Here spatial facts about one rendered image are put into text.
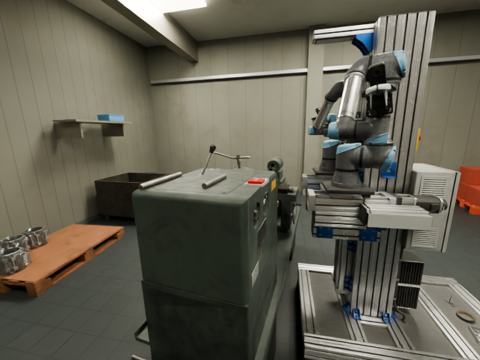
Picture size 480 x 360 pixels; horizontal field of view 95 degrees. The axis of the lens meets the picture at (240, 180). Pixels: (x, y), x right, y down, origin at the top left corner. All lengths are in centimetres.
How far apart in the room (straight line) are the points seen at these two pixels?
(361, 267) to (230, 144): 424
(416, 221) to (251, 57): 478
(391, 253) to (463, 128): 471
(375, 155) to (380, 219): 31
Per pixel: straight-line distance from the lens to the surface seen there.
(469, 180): 574
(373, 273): 177
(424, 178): 157
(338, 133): 102
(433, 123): 592
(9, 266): 321
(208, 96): 557
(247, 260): 80
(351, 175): 129
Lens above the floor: 147
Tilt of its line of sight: 12 degrees down
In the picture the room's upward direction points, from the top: 1 degrees counter-clockwise
